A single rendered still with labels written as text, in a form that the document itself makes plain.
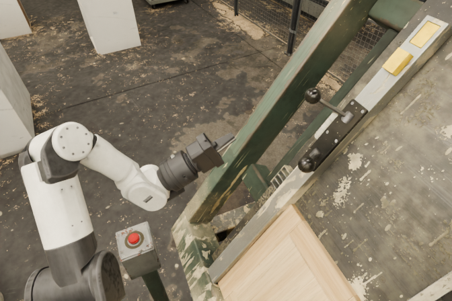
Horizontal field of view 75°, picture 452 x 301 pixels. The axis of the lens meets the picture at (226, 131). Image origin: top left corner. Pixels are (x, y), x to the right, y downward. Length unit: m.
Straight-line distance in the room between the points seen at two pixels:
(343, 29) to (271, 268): 0.69
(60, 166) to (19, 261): 1.89
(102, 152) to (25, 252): 1.85
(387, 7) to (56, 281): 0.97
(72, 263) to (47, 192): 0.14
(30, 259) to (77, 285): 1.80
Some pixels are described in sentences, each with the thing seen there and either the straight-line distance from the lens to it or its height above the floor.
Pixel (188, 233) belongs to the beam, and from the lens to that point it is 1.18.
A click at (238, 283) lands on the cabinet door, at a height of 0.97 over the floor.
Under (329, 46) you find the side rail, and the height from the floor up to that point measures 1.54.
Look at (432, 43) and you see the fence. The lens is 0.75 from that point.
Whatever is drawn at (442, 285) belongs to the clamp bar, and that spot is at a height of 1.41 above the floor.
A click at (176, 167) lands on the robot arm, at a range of 0.75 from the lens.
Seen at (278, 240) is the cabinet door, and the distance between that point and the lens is 0.89.
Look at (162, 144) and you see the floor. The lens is 2.75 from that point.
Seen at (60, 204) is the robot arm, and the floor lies 1.46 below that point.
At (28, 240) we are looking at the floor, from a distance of 2.55.
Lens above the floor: 1.93
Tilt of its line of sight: 43 degrees down
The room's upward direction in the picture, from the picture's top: straight up
